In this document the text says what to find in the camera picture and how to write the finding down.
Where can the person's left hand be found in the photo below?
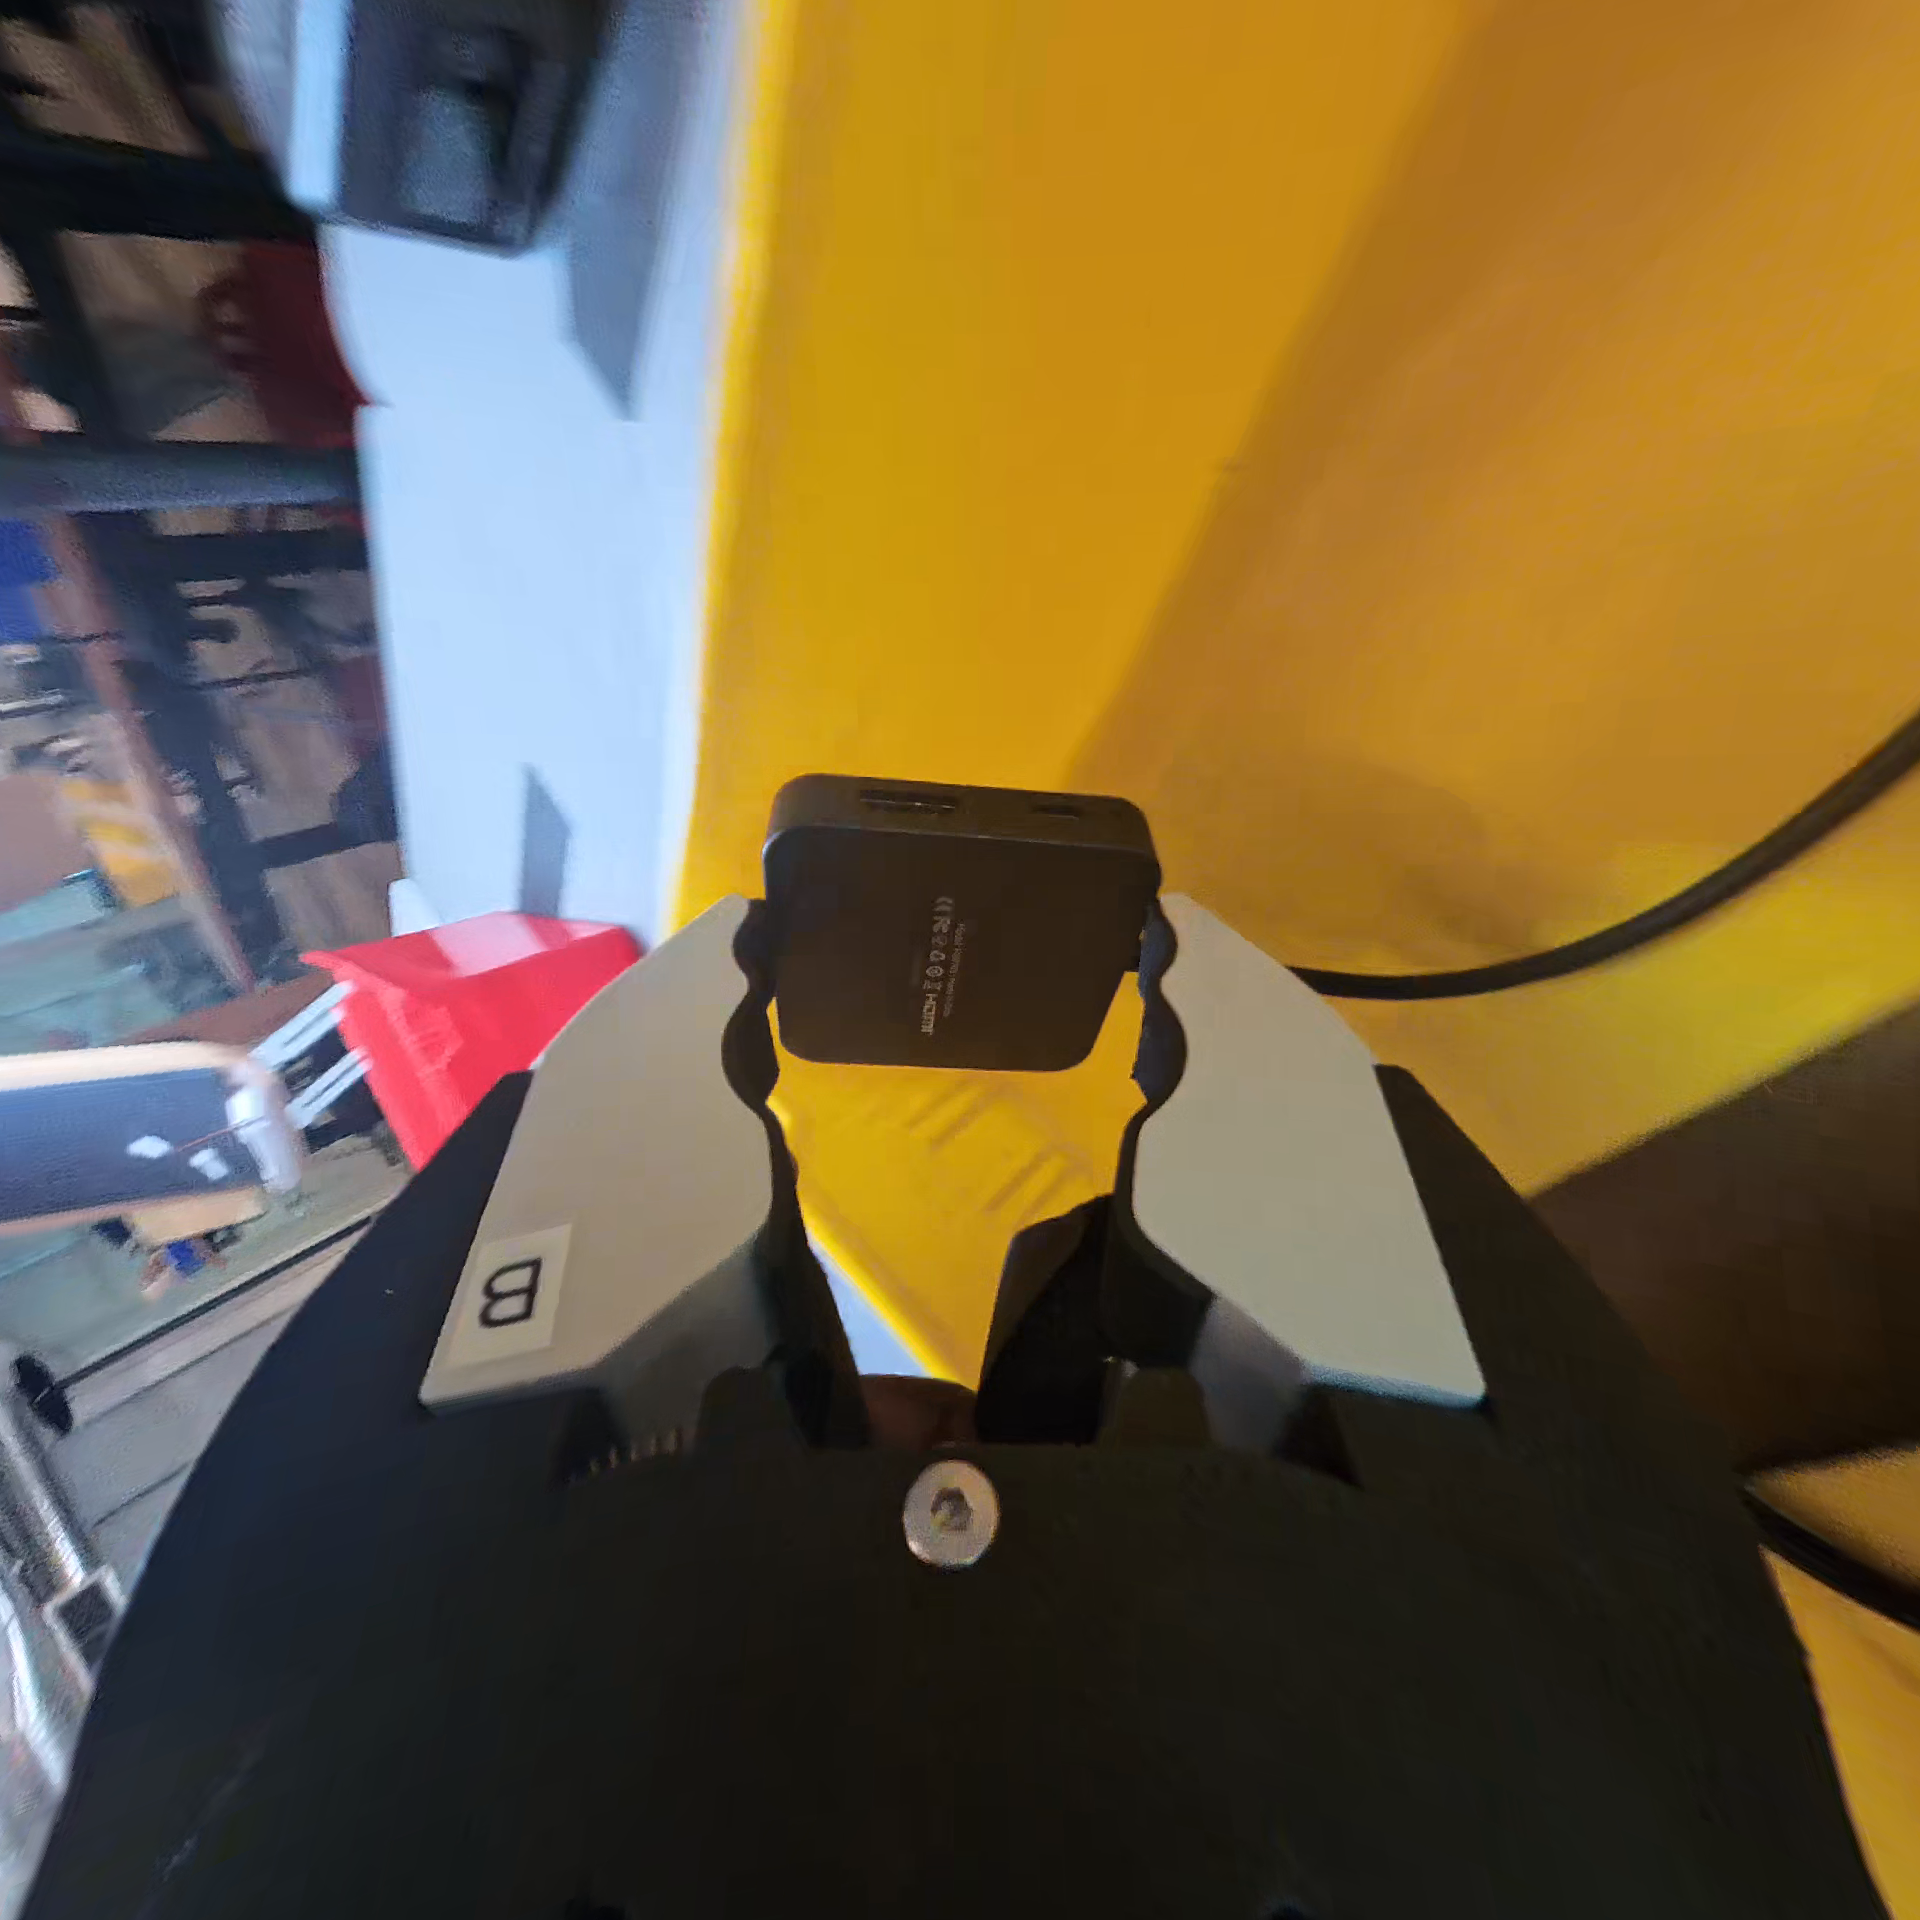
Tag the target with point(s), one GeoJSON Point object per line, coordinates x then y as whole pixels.
{"type": "Point", "coordinates": [916, 1411]}

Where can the yellow plastic bin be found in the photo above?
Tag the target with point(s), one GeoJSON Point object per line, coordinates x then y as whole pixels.
{"type": "Point", "coordinates": [1200, 376]}

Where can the black HDMI port adapter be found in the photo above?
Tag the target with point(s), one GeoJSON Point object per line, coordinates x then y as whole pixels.
{"type": "Point", "coordinates": [960, 931]}

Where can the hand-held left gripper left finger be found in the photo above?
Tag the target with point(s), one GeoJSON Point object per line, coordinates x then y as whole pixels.
{"type": "Point", "coordinates": [630, 1156]}

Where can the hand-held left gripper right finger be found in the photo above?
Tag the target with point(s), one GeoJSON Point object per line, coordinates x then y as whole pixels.
{"type": "Point", "coordinates": [1291, 1184]}

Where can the dark steel post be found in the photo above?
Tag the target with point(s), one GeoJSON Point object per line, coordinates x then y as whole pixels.
{"type": "Point", "coordinates": [165, 482]}

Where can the red plastic bin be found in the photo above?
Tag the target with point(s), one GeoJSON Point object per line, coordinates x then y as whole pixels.
{"type": "Point", "coordinates": [465, 1004]}

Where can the black board with wooden frame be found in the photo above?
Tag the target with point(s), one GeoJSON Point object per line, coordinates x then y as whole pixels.
{"type": "Point", "coordinates": [120, 1142]}

